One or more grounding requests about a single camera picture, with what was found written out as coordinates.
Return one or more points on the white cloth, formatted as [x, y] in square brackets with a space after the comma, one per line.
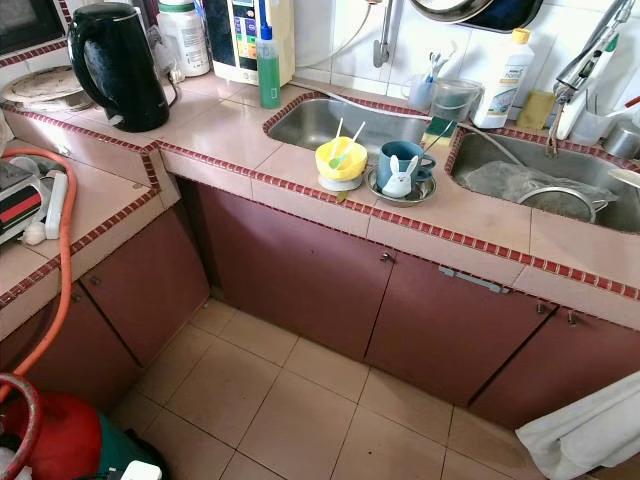
[580, 430]

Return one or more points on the cream wooden spatula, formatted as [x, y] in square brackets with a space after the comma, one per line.
[628, 178]

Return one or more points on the green yellow sponge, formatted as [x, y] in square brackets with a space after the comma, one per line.
[440, 126]

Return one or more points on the small steel cup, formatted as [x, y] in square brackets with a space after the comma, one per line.
[625, 140]

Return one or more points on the black microwave oven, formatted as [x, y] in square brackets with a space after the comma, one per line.
[25, 20]

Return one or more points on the white power adapter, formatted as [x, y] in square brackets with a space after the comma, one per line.
[55, 205]

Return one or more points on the round steel plate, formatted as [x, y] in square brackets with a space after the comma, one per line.
[425, 193]

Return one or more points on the green plastic base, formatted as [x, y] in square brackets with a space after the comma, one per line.
[125, 460]

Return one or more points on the round wooden lid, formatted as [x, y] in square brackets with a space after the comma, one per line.
[45, 88]

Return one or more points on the white garlic bulb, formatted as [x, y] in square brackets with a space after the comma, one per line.
[34, 234]

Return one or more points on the green plastic spoon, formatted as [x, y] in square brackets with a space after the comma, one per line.
[338, 157]

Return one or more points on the stainless steel sink basin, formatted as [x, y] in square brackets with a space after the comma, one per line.
[540, 150]
[310, 122]

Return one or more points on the black electric kettle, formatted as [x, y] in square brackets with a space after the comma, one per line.
[115, 60]

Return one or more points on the black silver gas stove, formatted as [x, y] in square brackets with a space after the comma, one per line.
[20, 205]

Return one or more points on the yellow plastic bowl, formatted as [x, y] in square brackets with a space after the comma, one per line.
[342, 168]

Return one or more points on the white jar green lid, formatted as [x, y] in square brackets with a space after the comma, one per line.
[185, 40]

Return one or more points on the pale toothbrush cup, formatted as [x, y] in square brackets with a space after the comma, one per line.
[418, 92]

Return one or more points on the green dish soap bottle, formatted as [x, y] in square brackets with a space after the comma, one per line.
[268, 75]

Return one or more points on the red gas cylinder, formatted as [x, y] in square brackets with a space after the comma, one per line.
[65, 440]

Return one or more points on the crumpled whitish plastic bag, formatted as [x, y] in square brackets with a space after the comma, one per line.
[8, 465]

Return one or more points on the chrome sink faucet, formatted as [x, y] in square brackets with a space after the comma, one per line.
[585, 65]

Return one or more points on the white water purifier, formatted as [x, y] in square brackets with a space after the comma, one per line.
[240, 40]

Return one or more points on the steel mesh strainer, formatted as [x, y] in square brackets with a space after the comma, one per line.
[560, 208]

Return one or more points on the maroon cabinet door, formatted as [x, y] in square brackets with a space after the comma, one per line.
[100, 345]
[450, 325]
[145, 285]
[290, 265]
[560, 375]

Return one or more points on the white plastic container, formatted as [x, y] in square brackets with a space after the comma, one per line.
[600, 128]

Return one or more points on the small white box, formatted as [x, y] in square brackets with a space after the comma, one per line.
[140, 472]

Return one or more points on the clear plastic measuring cup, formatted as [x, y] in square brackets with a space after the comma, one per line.
[455, 100]

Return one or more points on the white detergent bottle yellow cap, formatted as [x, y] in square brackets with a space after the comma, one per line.
[505, 85]

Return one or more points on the blue ceramic mug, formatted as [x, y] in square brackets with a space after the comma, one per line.
[395, 158]

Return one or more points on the white plastic spoon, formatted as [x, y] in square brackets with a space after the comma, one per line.
[356, 136]

